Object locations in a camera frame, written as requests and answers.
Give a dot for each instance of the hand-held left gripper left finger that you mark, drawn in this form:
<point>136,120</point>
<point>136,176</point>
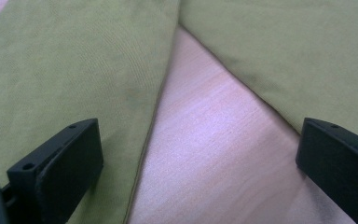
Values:
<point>65,168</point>

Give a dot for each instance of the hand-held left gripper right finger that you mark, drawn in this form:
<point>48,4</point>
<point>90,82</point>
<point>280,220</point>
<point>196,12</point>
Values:
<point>338,161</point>

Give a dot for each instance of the green cloth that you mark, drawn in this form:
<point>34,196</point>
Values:
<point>59,62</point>

